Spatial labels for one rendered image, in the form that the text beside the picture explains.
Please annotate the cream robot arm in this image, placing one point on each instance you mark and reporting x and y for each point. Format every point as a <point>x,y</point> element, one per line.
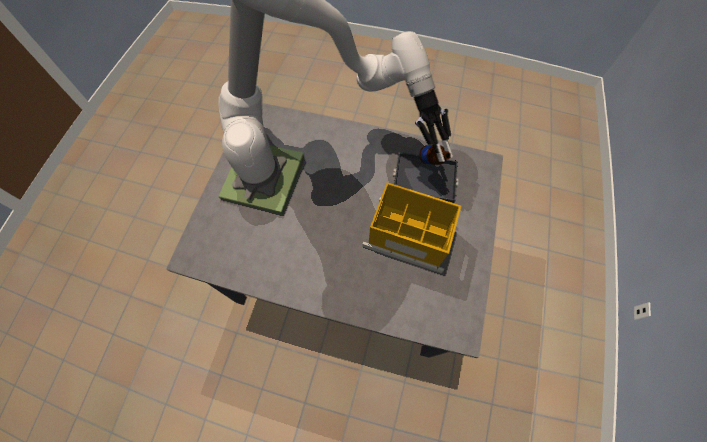
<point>244,141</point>

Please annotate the orange and blue bottle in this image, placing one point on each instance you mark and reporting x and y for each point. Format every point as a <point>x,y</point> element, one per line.
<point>428,155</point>

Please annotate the yellow-brown crate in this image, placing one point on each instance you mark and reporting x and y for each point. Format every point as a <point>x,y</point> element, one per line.
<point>439,228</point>

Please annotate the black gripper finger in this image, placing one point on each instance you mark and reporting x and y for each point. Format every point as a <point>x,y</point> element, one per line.
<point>444,130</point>
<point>432,133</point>

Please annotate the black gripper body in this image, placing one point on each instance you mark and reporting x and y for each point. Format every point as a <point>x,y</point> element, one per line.
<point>426,101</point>

